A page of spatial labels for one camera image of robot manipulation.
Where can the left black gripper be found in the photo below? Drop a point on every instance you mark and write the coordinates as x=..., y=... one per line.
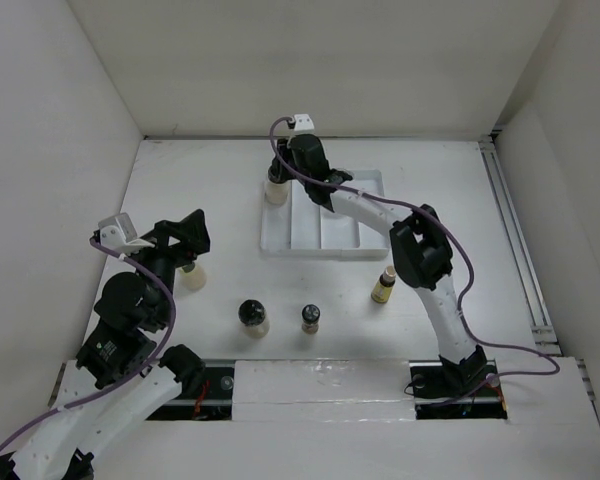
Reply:
x=193, y=235

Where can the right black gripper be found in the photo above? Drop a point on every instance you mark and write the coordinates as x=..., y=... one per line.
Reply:
x=284, y=148

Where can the black knob spice bottle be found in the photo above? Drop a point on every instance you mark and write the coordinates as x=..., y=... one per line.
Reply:
x=276, y=194

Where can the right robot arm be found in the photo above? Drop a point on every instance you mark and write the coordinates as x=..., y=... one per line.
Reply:
x=420, y=250

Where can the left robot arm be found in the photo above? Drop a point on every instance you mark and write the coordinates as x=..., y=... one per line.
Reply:
x=125, y=369

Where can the cream cap spice bottle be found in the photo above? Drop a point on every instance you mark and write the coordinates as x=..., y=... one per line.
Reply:
x=193, y=276

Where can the white divided tray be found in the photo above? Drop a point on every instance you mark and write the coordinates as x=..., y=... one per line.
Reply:
x=301, y=229

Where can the black cap spice bottle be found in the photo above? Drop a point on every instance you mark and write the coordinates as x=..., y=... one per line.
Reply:
x=253, y=317

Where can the small black cap bottle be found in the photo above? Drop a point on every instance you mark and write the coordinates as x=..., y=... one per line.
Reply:
x=310, y=318

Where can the yellow liquid bottle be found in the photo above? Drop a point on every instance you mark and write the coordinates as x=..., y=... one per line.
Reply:
x=384, y=286

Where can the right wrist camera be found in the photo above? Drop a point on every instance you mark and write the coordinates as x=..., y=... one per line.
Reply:
x=300, y=124

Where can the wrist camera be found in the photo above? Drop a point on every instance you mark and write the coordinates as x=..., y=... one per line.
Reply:
x=117, y=233
x=300, y=124

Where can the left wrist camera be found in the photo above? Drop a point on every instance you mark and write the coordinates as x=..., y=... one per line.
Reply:
x=117, y=233

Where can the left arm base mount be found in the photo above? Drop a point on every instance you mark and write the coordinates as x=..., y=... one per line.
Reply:
x=212, y=400

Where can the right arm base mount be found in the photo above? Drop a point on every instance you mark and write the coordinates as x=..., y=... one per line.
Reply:
x=436, y=399

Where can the aluminium rail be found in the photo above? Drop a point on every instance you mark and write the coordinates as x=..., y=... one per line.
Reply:
x=540, y=322

